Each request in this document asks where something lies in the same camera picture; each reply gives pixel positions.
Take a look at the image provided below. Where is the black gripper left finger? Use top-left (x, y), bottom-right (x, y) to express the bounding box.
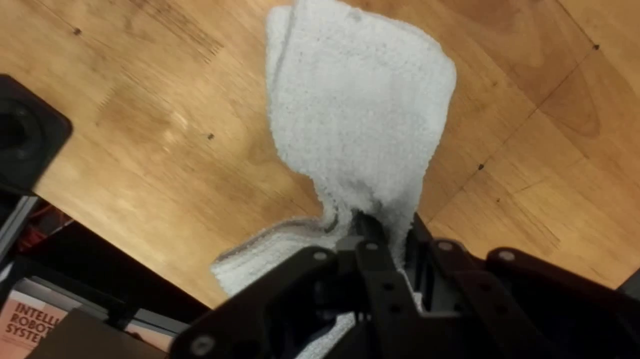
top-left (167, 210), bottom-right (428, 359)

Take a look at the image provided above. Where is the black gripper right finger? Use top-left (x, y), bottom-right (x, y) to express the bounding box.
top-left (406, 216), bottom-right (640, 359)

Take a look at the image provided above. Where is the black camera stand pole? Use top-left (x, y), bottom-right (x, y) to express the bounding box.
top-left (0, 72), bottom-right (74, 196)

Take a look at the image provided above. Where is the white terry towel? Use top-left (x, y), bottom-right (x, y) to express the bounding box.
top-left (209, 0), bottom-right (460, 359)

